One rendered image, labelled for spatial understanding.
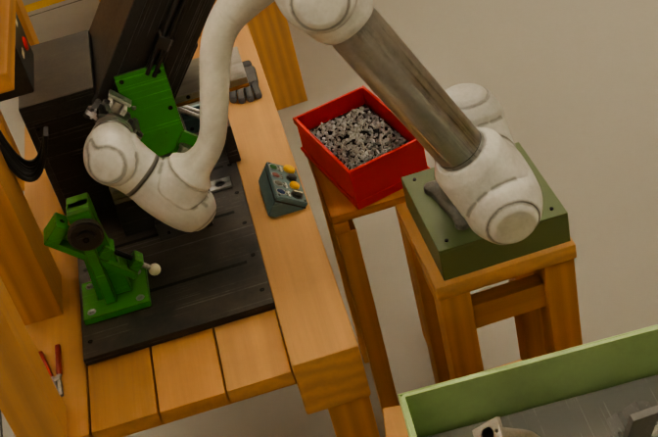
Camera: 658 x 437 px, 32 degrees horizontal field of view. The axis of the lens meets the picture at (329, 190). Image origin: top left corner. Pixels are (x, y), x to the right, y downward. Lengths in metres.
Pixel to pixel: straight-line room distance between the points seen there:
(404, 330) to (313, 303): 1.21
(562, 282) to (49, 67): 1.31
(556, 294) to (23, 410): 1.16
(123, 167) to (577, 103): 2.56
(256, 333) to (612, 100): 2.35
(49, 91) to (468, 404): 1.23
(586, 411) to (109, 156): 1.01
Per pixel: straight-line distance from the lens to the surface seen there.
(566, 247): 2.53
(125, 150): 2.23
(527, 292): 2.60
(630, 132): 4.29
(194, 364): 2.42
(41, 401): 2.31
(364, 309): 3.01
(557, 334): 2.70
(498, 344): 3.52
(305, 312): 2.42
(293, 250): 2.58
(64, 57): 2.88
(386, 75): 2.04
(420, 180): 2.63
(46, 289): 2.62
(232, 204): 2.76
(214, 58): 2.18
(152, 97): 2.66
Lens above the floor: 2.52
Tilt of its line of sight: 36 degrees down
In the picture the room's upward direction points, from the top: 14 degrees counter-clockwise
